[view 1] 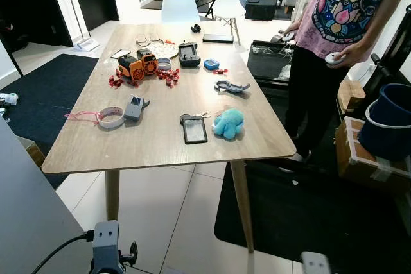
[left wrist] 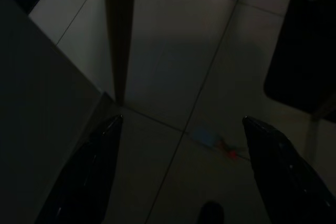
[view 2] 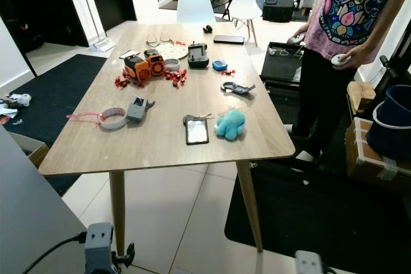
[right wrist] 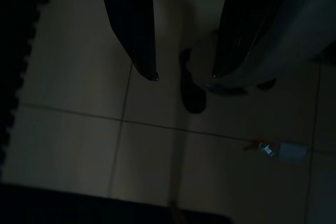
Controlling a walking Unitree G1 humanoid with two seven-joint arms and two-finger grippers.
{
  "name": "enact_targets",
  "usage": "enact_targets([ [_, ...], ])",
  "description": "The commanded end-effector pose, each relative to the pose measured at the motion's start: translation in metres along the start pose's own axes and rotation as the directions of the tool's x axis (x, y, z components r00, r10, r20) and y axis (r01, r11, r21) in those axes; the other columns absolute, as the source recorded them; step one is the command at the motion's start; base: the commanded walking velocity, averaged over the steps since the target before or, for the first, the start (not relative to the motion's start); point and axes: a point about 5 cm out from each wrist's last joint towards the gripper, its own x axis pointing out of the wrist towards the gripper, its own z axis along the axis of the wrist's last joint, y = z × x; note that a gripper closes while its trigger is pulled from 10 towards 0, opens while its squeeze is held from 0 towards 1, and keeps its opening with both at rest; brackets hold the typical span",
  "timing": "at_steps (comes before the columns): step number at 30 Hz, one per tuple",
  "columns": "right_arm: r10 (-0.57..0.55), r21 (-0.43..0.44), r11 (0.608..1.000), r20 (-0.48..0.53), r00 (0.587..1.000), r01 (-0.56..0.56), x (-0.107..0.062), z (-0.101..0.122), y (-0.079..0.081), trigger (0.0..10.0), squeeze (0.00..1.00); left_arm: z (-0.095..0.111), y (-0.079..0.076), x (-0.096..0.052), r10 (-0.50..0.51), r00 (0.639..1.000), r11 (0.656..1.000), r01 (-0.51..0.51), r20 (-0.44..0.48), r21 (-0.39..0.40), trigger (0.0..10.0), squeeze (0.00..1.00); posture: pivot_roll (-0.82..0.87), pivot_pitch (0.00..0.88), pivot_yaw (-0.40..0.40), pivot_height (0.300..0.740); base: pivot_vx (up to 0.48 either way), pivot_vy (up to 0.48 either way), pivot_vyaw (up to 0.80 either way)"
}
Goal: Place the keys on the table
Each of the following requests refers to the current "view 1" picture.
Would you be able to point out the white round controller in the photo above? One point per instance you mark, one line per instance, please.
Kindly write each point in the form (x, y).
(279, 39)
(332, 59)

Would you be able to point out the person's left forearm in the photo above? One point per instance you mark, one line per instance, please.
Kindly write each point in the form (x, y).
(388, 14)

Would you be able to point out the person's left hand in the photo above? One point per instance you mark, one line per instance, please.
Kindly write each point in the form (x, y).
(356, 52)

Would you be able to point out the person's right hand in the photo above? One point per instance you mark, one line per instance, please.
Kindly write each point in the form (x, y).
(291, 32)

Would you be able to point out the white partition panel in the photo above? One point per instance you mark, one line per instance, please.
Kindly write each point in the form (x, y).
(26, 210)

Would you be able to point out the light wooden table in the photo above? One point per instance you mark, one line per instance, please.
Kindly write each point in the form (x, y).
(160, 142)

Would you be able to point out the large white tape roll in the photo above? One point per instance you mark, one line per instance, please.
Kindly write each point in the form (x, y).
(103, 119)

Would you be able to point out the small cardboard box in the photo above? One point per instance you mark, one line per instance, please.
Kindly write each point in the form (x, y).
(33, 153)

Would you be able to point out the grey handheld device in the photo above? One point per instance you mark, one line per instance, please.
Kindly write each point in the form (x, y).
(135, 108)

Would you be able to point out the black key fob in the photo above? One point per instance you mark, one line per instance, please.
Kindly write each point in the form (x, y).
(186, 118)

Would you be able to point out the teal plush octopus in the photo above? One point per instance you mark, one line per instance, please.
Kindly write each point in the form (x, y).
(228, 124)

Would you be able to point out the red clip cluster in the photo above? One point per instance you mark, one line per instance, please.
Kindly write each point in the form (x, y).
(115, 82)
(168, 76)

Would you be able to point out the black floor mat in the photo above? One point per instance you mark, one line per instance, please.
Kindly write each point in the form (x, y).
(308, 222)

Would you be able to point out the dark floor rug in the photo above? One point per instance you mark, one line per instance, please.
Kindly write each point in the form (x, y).
(45, 88)

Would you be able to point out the orange and black device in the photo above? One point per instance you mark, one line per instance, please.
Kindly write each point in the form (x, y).
(138, 65)

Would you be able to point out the small white tape roll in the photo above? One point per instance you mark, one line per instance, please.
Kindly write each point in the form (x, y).
(164, 63)

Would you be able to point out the blue bucket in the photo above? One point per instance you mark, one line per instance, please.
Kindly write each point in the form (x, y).
(388, 126)

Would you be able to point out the small white toy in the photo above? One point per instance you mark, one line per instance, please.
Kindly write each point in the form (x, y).
(8, 99)

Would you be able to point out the white phone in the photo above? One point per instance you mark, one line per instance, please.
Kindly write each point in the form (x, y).
(120, 54)

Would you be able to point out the large cardboard box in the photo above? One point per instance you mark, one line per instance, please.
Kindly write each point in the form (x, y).
(359, 158)

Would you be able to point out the small red clip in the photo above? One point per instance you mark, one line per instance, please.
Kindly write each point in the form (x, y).
(221, 70)

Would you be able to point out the small blue case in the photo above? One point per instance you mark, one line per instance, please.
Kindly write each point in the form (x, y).
(211, 64)

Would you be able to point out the white round plate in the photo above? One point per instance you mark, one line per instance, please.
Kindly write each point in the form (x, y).
(164, 49)

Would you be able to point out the black controller with screen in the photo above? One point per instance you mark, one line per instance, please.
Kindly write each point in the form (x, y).
(189, 54)

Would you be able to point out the white floor stand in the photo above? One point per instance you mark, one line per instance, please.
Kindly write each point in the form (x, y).
(87, 45)

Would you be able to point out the thin-framed eyeglasses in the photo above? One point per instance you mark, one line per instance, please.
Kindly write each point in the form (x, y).
(142, 38)

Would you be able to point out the flat black box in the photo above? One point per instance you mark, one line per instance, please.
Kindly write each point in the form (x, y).
(218, 38)

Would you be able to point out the small black round object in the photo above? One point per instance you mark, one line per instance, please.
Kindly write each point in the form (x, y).
(195, 28)

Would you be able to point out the wooden box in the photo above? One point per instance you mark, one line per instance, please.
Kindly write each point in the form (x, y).
(352, 94)

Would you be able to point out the black angled handrail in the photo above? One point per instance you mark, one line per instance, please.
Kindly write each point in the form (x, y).
(392, 49)

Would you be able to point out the black chair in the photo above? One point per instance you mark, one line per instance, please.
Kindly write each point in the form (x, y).
(207, 1)

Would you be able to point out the person in pink shirt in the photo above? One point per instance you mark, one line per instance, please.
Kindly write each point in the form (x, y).
(350, 4)

